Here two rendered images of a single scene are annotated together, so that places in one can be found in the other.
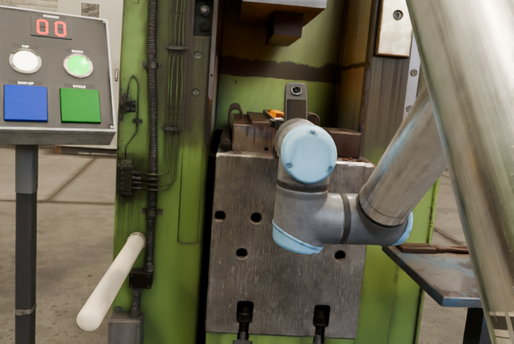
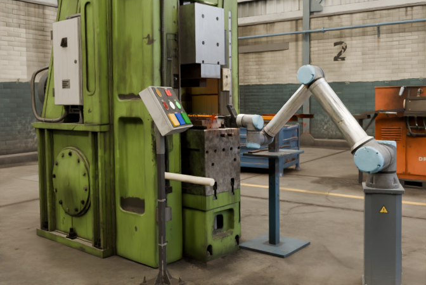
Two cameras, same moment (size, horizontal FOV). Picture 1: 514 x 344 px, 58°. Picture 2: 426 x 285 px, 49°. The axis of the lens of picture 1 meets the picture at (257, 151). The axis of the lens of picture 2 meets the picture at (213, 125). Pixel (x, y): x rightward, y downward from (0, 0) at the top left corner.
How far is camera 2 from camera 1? 2.58 m
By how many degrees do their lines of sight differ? 45
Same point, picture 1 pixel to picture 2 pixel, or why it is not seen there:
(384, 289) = not seen: hidden behind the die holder
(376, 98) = (222, 106)
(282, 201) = (253, 135)
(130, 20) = (155, 84)
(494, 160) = (335, 110)
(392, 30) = (225, 82)
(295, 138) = (257, 118)
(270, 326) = (221, 189)
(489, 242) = (336, 116)
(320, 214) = (260, 137)
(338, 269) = (234, 164)
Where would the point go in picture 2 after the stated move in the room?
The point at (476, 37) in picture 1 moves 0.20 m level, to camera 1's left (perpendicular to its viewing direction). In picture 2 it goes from (329, 100) to (310, 100)
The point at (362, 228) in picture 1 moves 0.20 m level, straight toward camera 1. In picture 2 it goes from (267, 139) to (286, 141)
